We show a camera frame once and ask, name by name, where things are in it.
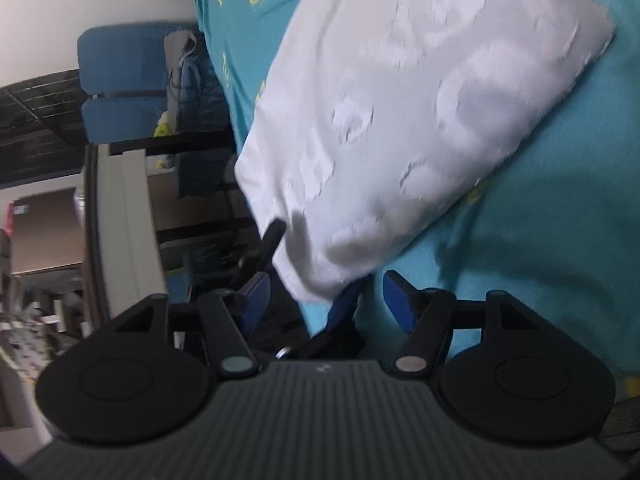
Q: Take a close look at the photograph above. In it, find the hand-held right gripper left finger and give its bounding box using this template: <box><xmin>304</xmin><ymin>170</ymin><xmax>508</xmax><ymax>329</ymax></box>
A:
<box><xmin>112</xmin><ymin>271</ymin><xmax>272</xmax><ymax>380</ymax></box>

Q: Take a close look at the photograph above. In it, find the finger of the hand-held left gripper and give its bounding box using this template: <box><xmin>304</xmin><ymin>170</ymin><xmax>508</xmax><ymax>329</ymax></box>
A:
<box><xmin>260</xmin><ymin>220</ymin><xmax>287</xmax><ymax>273</ymax></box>
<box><xmin>325</xmin><ymin>277</ymin><xmax>368</xmax><ymax>336</ymax></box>

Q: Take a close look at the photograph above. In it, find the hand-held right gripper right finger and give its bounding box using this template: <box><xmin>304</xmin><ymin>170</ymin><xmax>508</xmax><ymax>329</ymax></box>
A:
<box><xmin>382</xmin><ymin>269</ymin><xmax>542</xmax><ymax>375</ymax></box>

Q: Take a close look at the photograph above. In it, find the white t-shirt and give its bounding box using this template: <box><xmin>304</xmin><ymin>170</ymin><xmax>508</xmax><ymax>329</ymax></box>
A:
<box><xmin>234</xmin><ymin>0</ymin><xmax>617</xmax><ymax>306</ymax></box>

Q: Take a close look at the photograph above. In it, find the white table with black legs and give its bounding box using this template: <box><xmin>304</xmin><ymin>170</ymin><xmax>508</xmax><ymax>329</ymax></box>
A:
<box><xmin>81</xmin><ymin>130</ymin><xmax>266</xmax><ymax>341</ymax></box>

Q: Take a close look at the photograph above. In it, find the teal patterned bed sheet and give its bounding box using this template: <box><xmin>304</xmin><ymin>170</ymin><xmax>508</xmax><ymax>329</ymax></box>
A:
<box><xmin>192</xmin><ymin>0</ymin><xmax>640</xmax><ymax>411</ymax></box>

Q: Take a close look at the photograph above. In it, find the blue covered chair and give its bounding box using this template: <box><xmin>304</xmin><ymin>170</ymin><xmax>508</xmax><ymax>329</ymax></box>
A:
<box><xmin>81</xmin><ymin>96</ymin><xmax>241</xmax><ymax>198</ymax></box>
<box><xmin>76</xmin><ymin>22</ymin><xmax>233</xmax><ymax>136</ymax></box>

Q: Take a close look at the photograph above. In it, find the grey cloth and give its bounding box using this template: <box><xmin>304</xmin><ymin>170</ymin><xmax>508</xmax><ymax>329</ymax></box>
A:
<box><xmin>164</xmin><ymin>30</ymin><xmax>203</xmax><ymax>133</ymax></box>

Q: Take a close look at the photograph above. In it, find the dark barred window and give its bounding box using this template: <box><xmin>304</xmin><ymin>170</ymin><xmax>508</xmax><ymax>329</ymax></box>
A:
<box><xmin>0</xmin><ymin>69</ymin><xmax>88</xmax><ymax>186</ymax></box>

